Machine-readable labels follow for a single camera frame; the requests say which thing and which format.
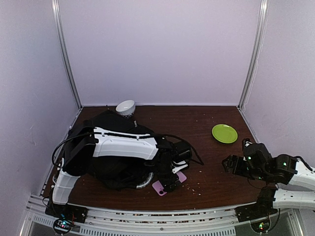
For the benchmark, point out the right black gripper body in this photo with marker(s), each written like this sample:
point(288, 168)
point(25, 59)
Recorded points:
point(237, 170)

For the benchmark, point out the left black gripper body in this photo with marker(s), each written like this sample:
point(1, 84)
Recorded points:
point(168, 184)

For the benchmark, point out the pink smartphone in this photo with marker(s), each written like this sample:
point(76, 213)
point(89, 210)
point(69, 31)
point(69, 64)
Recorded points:
point(157, 186)

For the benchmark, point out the black student backpack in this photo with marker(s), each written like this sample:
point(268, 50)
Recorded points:
point(113, 150)

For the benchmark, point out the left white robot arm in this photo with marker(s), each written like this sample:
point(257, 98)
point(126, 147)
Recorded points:
point(168, 151)

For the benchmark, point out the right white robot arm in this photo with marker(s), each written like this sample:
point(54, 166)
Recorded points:
point(258, 163)

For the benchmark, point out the green round plate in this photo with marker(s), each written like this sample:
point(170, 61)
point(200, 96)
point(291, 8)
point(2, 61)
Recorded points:
point(224, 133)

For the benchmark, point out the white patterned ceramic bowl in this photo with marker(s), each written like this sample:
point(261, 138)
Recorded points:
point(126, 108)

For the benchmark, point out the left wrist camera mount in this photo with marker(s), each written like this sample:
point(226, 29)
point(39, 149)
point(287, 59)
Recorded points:
point(178, 166)

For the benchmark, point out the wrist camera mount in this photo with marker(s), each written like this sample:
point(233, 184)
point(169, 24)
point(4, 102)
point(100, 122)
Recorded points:
point(245, 143)
point(178, 166)

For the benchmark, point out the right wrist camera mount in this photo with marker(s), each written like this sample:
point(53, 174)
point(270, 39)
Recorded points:
point(245, 143)

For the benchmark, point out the front aluminium rail base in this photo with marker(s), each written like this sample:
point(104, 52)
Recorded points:
point(219, 221)

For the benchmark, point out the right aluminium frame post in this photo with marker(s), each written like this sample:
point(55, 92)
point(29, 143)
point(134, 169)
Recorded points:
point(259, 35)

